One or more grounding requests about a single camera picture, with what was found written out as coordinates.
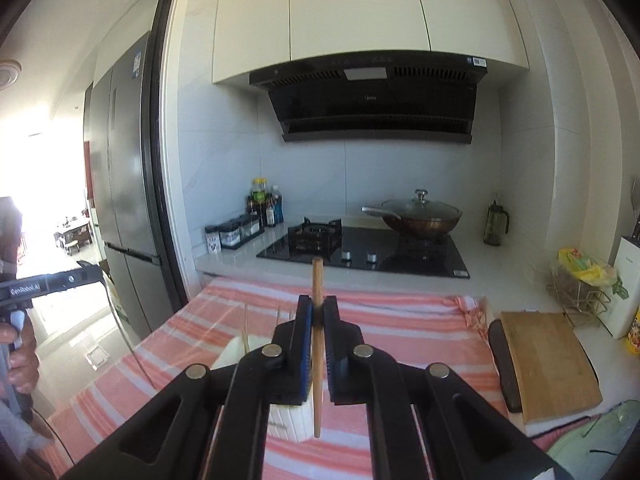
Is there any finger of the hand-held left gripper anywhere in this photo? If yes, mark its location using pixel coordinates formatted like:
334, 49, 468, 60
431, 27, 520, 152
47, 260, 104, 293

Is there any blue label bottle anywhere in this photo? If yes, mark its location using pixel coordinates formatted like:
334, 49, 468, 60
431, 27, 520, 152
270, 185, 285, 226

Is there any black gas hob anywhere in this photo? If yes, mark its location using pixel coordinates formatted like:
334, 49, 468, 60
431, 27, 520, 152
256, 217, 471, 279

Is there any wooden dining table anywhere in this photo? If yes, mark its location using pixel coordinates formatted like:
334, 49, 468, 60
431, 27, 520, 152
55, 215, 93, 256

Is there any dark sauce bottle yellow cap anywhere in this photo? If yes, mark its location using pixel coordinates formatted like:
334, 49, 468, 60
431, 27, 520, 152
248, 177, 271, 228

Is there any glass pan lid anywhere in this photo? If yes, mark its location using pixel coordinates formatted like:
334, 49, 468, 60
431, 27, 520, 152
381, 189, 461, 221

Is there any white ribbed utensil holder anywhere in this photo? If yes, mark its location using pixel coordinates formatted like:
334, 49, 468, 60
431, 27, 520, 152
212, 332, 316, 445

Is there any person's left forearm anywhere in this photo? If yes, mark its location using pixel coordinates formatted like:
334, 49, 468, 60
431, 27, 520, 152
0, 395, 53, 446

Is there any round ceiling light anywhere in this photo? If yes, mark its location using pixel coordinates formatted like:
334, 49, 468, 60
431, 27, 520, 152
0, 60, 23, 92

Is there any white wall cabinet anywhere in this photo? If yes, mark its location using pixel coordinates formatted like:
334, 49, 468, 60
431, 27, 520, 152
211, 0, 531, 86

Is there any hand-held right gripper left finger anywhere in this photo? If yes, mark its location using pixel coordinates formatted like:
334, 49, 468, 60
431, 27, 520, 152
60, 294, 313, 480

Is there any spice jar set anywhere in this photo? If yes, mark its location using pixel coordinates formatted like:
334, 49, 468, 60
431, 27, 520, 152
205, 215, 265, 252

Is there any wire basket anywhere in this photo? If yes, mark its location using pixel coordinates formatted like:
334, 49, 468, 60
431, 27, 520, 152
547, 260, 616, 328

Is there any yellow snack packet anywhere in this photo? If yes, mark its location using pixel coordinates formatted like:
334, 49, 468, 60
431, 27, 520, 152
625, 305, 640, 356

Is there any black range hood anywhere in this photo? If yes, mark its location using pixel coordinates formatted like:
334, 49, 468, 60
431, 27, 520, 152
249, 51, 491, 145

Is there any yellow plastic bag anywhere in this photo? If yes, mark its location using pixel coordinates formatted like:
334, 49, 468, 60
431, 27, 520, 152
557, 247, 618, 286

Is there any glass pitcher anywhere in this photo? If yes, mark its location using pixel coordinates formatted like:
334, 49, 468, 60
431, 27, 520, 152
483, 201, 510, 247

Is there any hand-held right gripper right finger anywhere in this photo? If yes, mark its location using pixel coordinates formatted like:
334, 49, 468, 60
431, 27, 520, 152
322, 295, 576, 480

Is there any wooden cutting board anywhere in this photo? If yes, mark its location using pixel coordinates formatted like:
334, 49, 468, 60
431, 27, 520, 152
500, 311, 603, 423

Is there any grey refrigerator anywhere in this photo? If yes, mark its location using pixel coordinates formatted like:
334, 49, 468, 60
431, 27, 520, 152
82, 30, 163, 341

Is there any person's left hand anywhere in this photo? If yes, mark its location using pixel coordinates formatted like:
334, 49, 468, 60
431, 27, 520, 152
0, 310, 40, 395

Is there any brown wok pan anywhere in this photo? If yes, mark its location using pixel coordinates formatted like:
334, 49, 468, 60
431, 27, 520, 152
361, 199, 463, 238

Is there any pink striped tablecloth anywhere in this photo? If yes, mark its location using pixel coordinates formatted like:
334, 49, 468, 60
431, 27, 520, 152
47, 276, 501, 480

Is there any black cutting board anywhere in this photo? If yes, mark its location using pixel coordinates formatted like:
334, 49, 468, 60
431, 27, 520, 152
487, 319, 523, 413

